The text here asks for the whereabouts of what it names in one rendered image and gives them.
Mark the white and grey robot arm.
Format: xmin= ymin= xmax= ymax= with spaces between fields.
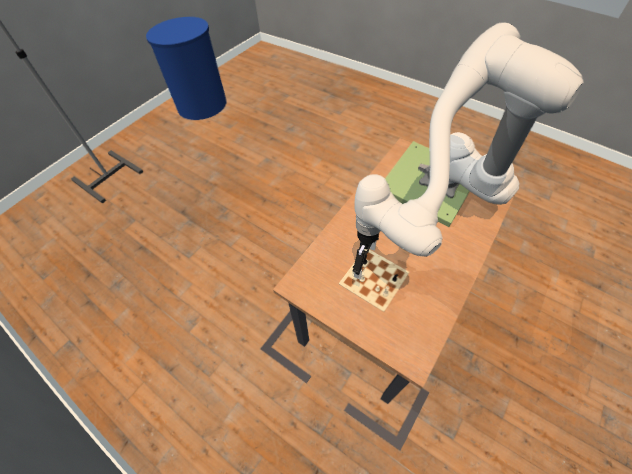
xmin=354 ymin=23 xmax=583 ymax=257

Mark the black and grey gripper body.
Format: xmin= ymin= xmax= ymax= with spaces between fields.
xmin=357 ymin=230 xmax=379 ymax=249

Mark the chessboard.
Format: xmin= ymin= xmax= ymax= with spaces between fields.
xmin=339 ymin=250 xmax=409 ymax=312

